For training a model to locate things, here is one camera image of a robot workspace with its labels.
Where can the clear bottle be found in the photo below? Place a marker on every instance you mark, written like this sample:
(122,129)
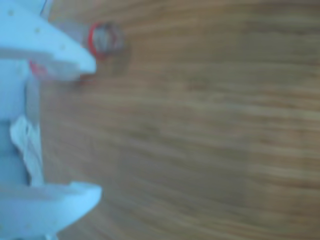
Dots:
(100,37)

